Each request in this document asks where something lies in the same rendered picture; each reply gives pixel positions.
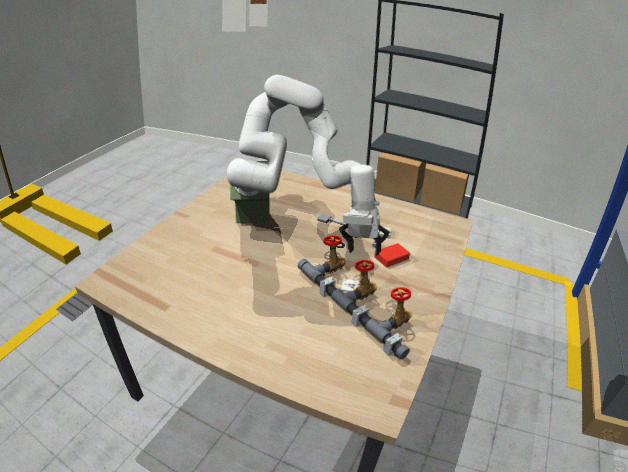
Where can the red flat block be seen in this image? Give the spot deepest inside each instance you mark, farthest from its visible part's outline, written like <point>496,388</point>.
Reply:
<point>392,255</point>

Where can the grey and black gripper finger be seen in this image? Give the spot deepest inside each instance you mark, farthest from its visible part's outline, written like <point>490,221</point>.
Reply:
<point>348,238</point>
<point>379,239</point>

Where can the white tag with black number 4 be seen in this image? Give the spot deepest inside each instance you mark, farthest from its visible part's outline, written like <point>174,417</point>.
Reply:
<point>346,286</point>

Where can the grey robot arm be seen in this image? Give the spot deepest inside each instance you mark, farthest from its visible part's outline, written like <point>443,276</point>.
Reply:
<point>246,174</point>

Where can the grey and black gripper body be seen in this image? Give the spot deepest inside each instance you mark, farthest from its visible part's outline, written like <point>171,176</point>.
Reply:
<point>366,231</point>

